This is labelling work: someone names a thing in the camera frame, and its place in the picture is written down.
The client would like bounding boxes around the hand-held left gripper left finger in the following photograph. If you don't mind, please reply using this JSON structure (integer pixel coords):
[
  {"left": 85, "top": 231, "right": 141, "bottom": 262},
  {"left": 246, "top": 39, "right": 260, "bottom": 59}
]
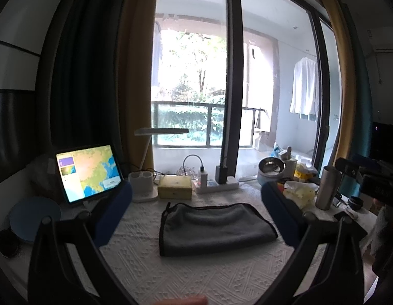
[{"left": 28, "top": 180, "right": 143, "bottom": 305}]

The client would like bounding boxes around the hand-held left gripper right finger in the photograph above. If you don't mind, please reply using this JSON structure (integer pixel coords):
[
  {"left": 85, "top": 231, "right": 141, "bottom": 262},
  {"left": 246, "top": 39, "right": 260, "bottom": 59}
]
[{"left": 256, "top": 182, "right": 369, "bottom": 305}]

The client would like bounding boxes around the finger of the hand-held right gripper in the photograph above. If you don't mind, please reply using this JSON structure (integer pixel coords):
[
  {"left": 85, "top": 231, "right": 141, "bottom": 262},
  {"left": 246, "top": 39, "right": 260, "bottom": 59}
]
[{"left": 335, "top": 157, "right": 364, "bottom": 179}]

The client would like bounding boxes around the grey towel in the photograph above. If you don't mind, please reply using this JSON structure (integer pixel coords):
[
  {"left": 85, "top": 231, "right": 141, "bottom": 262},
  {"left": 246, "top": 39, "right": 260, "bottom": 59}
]
[{"left": 159, "top": 202, "right": 279, "bottom": 257}]

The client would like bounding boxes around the person's right forearm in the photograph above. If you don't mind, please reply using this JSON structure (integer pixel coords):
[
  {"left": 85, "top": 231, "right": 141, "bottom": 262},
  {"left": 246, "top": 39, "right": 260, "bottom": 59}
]
[{"left": 369, "top": 206, "right": 393, "bottom": 280}]

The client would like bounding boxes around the steel tumbler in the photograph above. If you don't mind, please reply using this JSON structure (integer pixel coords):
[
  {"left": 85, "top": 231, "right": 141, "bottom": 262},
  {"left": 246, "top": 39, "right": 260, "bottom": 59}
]
[{"left": 315, "top": 166, "right": 342, "bottom": 211}]

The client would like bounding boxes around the yellow tissue pack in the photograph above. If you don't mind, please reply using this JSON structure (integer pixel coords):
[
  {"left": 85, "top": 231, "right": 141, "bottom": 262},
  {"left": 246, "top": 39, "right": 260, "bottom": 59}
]
[{"left": 284, "top": 180, "right": 318, "bottom": 204}]

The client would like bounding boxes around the white desk lamp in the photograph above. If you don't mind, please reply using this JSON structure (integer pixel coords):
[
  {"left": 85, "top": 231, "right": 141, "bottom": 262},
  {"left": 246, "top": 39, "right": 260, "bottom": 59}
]
[{"left": 128, "top": 128, "right": 190, "bottom": 203}]

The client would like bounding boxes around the black appliance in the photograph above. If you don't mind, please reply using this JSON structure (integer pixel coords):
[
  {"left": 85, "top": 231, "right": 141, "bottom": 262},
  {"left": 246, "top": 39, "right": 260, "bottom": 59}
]
[{"left": 371, "top": 121, "right": 393, "bottom": 163}]

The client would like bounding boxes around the metal pot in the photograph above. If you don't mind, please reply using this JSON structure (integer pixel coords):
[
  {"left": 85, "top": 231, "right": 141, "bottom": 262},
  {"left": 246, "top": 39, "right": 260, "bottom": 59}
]
[{"left": 258, "top": 156, "right": 286, "bottom": 185}]

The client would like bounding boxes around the tablet with map screen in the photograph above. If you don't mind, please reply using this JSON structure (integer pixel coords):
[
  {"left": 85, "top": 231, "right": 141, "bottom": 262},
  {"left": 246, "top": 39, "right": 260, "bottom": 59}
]
[{"left": 55, "top": 145, "right": 123, "bottom": 204}]

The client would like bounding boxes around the white jar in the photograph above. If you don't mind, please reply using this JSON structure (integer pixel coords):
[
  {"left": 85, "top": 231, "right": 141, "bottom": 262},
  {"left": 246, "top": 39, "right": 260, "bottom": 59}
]
[{"left": 284, "top": 157, "right": 299, "bottom": 179}]

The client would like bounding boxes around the white power strip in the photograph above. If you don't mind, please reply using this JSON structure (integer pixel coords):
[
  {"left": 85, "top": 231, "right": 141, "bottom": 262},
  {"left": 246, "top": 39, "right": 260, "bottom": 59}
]
[{"left": 193, "top": 176, "right": 240, "bottom": 194}]

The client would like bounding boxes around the yellow tissue box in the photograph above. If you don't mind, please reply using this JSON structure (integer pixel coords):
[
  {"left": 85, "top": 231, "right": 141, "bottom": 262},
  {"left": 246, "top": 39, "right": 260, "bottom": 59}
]
[{"left": 157, "top": 175, "right": 193, "bottom": 200}]

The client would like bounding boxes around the teal curtain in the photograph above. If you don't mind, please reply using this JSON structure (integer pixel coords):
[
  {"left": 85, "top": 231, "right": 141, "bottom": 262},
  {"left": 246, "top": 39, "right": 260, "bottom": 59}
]
[{"left": 339, "top": 3, "right": 374, "bottom": 166}]

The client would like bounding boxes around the blue round pad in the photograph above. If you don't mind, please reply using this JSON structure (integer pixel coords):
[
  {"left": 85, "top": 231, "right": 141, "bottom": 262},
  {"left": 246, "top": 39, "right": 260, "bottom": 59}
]
[{"left": 9, "top": 196, "right": 61, "bottom": 241}]

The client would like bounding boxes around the clear crystal ornament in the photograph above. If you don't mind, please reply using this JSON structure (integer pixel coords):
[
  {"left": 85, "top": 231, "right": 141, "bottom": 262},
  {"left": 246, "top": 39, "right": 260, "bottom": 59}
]
[{"left": 177, "top": 167, "right": 199, "bottom": 180}]

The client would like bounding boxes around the white hanging shirt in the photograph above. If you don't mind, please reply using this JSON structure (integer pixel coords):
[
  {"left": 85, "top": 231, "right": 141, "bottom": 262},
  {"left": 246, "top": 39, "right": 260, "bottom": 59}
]
[{"left": 290, "top": 56, "right": 320, "bottom": 123}]

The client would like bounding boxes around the yellow curtain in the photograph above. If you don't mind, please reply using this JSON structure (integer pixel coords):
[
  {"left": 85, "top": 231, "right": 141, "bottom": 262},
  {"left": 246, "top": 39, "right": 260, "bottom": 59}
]
[
  {"left": 120, "top": 0, "right": 163, "bottom": 178},
  {"left": 312, "top": 0, "right": 356, "bottom": 166}
]

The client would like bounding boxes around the white textured tablecloth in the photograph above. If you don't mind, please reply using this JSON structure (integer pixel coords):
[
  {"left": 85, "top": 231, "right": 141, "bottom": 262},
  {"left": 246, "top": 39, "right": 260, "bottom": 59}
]
[{"left": 12, "top": 178, "right": 378, "bottom": 305}]

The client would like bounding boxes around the black round object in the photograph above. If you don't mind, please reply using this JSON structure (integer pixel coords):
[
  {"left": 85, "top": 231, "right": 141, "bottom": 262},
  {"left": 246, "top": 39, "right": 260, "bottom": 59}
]
[{"left": 0, "top": 229, "right": 21, "bottom": 258}]

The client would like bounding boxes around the balcony railing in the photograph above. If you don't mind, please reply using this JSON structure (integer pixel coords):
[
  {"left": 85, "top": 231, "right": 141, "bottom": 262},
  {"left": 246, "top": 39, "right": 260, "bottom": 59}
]
[{"left": 151, "top": 100, "right": 267, "bottom": 148}]

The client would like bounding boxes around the white air conditioner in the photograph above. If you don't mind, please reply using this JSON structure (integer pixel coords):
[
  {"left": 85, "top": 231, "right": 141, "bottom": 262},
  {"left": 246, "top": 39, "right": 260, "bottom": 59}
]
[{"left": 368, "top": 28, "right": 393, "bottom": 53}]

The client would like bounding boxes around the dark green curtain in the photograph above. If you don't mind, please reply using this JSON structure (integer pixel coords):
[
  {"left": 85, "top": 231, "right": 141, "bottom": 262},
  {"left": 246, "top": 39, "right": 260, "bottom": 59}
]
[{"left": 50, "top": 0, "right": 134, "bottom": 166}]

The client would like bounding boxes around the white charger with black cable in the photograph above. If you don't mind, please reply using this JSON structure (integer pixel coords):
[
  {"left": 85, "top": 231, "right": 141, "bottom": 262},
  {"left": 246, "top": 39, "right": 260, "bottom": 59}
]
[{"left": 183, "top": 154, "right": 210, "bottom": 189}]

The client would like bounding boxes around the dark window frame post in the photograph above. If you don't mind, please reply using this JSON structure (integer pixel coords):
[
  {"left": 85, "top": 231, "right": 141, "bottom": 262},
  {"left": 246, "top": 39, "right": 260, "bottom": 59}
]
[{"left": 219, "top": 0, "right": 245, "bottom": 178}]

